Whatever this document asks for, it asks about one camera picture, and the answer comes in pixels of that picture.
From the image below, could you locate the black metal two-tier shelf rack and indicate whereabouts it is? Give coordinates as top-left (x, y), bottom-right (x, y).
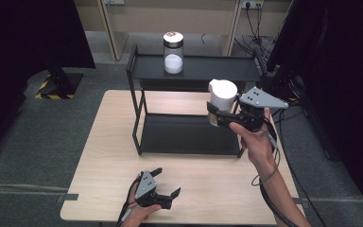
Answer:
top-left (126, 44), bottom-right (268, 159)

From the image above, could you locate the grey floor tape strip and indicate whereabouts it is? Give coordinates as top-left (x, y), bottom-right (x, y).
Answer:
top-left (56, 193), bottom-right (79, 203)
top-left (291, 196), bottom-right (310, 209)

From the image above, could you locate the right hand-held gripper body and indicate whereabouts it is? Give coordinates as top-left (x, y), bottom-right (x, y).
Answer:
top-left (233, 86), bottom-right (289, 132)

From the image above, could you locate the glass jar with silver lid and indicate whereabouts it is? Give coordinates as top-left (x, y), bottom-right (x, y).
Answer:
top-left (163, 31), bottom-right (184, 76)

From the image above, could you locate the large black curtain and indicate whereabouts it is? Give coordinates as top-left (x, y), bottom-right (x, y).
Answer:
top-left (0, 0), bottom-right (96, 162)
top-left (266, 0), bottom-right (363, 221)

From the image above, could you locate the bundle of black power cables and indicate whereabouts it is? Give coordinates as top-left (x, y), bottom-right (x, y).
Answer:
top-left (234, 3), bottom-right (277, 60)

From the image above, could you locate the left hand-held gripper cable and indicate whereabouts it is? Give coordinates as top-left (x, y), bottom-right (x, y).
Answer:
top-left (116, 171), bottom-right (144, 227)

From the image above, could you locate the person's right hand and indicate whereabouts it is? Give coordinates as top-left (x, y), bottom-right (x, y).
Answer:
top-left (229, 107), bottom-right (280, 174)

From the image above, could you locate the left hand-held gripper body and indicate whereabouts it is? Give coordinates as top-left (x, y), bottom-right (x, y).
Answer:
top-left (134, 170), bottom-right (173, 210)

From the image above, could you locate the right hand-held gripper cable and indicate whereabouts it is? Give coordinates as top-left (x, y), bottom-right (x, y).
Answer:
top-left (251, 117), bottom-right (301, 227)

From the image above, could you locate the person's left hand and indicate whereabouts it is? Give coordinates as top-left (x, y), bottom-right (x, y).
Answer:
top-left (121, 183), bottom-right (164, 227)

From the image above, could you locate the jar with white lid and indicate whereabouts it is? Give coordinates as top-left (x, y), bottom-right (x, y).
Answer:
top-left (207, 79), bottom-right (239, 127)

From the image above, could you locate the stand base with yellow-black tape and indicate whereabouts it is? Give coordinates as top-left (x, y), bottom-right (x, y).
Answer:
top-left (34, 67), bottom-right (84, 100)

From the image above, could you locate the wall power outlet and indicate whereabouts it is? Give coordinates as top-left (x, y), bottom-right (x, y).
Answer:
top-left (240, 0), bottom-right (265, 9)

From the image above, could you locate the black floor cable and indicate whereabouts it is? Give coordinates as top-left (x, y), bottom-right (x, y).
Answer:
top-left (270, 98), bottom-right (329, 227)

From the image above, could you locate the hand-held gripper cable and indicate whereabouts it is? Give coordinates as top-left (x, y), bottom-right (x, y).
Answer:
top-left (251, 117), bottom-right (301, 227)
top-left (116, 171), bottom-right (144, 227)

